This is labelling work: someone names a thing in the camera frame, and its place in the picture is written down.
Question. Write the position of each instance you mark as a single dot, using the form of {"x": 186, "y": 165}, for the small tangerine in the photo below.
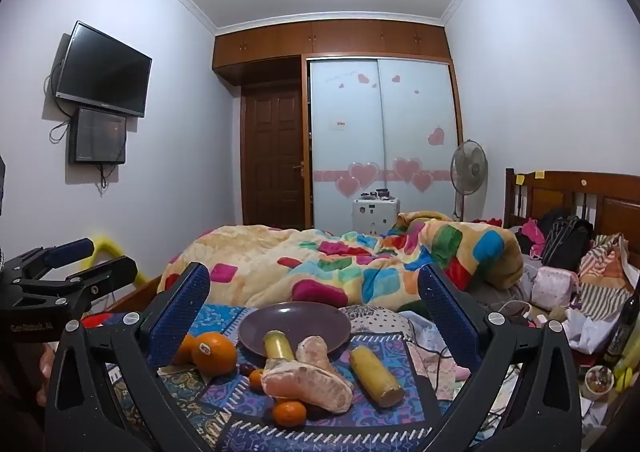
{"x": 289, "y": 413}
{"x": 256, "y": 379}

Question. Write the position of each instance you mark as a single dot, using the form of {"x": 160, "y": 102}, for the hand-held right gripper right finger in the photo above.
{"x": 445, "y": 312}

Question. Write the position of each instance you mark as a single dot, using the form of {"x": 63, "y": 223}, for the pink bag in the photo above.
{"x": 552, "y": 284}

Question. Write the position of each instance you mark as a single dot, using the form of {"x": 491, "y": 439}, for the grey patterned pillow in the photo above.
{"x": 372, "y": 314}

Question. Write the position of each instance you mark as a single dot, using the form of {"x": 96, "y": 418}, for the black backpack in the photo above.
{"x": 567, "y": 239}

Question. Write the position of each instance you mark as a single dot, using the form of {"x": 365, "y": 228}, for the wooden bed headboard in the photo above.
{"x": 550, "y": 187}

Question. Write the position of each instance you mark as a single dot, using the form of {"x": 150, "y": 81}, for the small round bowl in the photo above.
{"x": 597, "y": 379}

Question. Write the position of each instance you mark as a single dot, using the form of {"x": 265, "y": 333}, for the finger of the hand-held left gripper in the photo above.
{"x": 67, "y": 251}
{"x": 107, "y": 274}

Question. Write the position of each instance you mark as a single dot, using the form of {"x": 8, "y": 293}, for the striped cloth bag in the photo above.
{"x": 607, "y": 292}

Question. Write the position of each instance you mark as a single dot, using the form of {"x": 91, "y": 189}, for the small dark jar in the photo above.
{"x": 382, "y": 192}

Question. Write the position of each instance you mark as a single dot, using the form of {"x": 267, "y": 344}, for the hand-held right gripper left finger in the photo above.
{"x": 185, "y": 312}

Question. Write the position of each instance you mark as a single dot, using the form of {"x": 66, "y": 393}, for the wooden overhead cabinet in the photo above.
{"x": 325, "y": 37}

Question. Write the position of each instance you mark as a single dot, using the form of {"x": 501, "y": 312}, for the white storage box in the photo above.
{"x": 375, "y": 217}

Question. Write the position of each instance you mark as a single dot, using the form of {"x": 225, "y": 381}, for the pink clothing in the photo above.
{"x": 530, "y": 232}

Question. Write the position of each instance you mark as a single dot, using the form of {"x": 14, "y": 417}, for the yellow foam tube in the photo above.
{"x": 107, "y": 244}

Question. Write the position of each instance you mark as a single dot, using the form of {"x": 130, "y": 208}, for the small peeled pomelo piece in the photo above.
{"x": 314, "y": 351}

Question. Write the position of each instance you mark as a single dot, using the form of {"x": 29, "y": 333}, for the large peeled pomelo piece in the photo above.
{"x": 307, "y": 387}

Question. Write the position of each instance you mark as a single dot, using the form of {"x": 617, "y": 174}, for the brown wooden door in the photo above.
{"x": 272, "y": 157}

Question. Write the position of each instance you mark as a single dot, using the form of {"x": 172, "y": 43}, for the person's left hand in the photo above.
{"x": 46, "y": 372}

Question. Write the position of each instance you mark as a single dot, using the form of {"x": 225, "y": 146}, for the large orange with sticker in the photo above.
{"x": 217, "y": 357}

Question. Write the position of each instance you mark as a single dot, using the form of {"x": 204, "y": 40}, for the standing electric fan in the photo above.
{"x": 469, "y": 165}

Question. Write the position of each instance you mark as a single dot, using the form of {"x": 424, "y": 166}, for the small black wall monitor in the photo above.
{"x": 97, "y": 135}

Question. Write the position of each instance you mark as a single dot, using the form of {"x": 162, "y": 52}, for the black wall television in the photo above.
{"x": 102, "y": 67}

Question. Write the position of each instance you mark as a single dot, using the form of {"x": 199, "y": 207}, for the dark glass bottle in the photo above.
{"x": 625, "y": 327}

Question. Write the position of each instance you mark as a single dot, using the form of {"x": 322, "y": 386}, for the frosted sliding wardrobe door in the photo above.
{"x": 420, "y": 102}
{"x": 345, "y": 132}

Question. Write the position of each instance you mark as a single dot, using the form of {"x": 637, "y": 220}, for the brown round plate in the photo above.
{"x": 300, "y": 322}

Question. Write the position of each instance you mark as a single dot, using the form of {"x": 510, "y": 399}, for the colourful patchwork blanket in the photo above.
{"x": 300, "y": 252}

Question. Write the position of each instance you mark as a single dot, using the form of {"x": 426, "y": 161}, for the blue patterned bed cover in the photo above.
{"x": 380, "y": 412}

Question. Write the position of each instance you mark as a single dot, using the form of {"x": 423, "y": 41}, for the yellow bottle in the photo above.
{"x": 375, "y": 377}
{"x": 279, "y": 346}

